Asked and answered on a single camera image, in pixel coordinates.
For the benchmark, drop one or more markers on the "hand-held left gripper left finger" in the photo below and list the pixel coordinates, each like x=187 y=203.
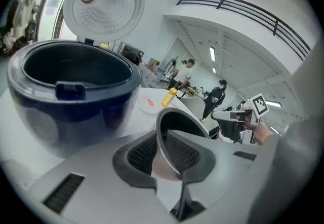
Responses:
x=106 y=187

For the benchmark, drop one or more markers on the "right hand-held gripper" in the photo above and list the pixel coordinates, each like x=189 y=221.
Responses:
x=259 y=106

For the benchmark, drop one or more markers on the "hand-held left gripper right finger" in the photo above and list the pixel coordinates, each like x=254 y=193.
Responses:
x=217 y=187

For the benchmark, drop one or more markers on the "black pot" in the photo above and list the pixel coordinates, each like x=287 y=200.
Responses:
x=164 y=167

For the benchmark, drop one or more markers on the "person's right forearm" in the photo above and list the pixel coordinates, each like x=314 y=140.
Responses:
x=264 y=134

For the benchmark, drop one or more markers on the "yellow bottle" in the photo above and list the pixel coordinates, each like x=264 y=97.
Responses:
x=170 y=97

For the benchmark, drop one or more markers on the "dark blue rice cooker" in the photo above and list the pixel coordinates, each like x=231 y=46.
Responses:
x=76 y=116

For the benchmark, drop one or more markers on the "white plate with red bit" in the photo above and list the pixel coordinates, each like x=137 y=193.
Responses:
x=146 y=107

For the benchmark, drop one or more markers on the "black balcony railing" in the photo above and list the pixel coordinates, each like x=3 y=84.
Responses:
x=253 y=11

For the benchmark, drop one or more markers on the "black cabinet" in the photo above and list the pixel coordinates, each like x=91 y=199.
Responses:
x=131 y=53

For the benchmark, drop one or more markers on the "clothes rack with clothes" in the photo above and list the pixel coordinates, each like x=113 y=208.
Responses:
x=20 y=15

